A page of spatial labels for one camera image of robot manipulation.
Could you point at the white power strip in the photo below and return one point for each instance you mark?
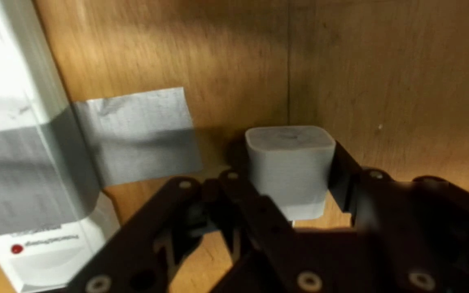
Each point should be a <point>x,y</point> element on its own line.
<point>1,65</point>

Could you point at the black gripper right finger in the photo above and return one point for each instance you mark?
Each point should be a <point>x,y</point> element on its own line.
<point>440,233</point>

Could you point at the grey duct tape strip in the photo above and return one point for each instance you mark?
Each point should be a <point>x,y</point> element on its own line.
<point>137,135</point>

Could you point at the white charger head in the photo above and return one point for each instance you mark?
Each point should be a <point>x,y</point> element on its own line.
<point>292,168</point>

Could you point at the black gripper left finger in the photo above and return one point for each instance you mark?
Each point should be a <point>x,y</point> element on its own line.
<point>154,244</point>

